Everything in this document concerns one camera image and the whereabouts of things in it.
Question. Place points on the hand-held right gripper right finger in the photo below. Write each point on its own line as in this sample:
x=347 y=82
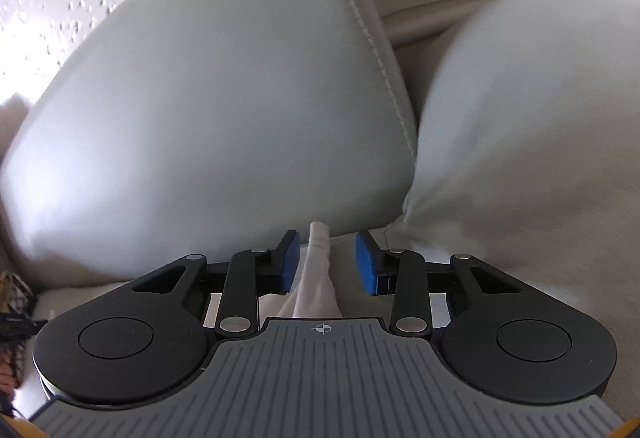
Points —
x=366 y=268

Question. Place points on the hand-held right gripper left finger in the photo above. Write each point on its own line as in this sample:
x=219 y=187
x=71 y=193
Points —
x=289 y=268

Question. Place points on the white t-shirt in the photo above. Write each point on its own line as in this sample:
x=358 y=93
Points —
x=315 y=288

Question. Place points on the stack of folded clothes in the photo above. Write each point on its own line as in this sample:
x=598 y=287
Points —
x=12 y=343

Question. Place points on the grey sofa backrest cushion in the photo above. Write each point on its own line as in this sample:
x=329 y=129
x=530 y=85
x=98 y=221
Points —
x=200 y=118

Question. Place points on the grey sofa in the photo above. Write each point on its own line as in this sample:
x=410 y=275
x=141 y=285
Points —
x=550 y=278

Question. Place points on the pale grey armrest cushion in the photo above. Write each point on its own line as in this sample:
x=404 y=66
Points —
x=525 y=118

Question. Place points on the tan checked garment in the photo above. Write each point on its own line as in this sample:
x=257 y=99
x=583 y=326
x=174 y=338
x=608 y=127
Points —
x=15 y=290

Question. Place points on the red garment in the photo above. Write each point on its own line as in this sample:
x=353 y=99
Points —
x=5 y=378

